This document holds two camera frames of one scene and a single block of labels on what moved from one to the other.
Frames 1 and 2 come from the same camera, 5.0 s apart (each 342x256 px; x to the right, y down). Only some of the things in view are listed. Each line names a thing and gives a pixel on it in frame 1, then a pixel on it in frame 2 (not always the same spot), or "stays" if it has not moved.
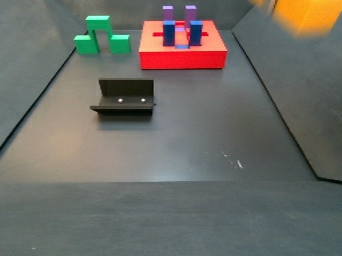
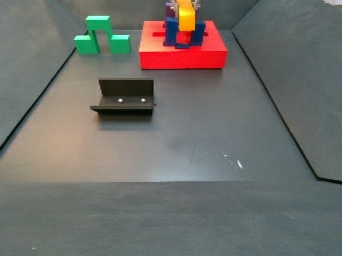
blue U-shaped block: x=195 y=33 stays
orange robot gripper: x=306 y=18 -> x=185 y=16
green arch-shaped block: x=85 y=43 stays
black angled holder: x=124 y=96 stays
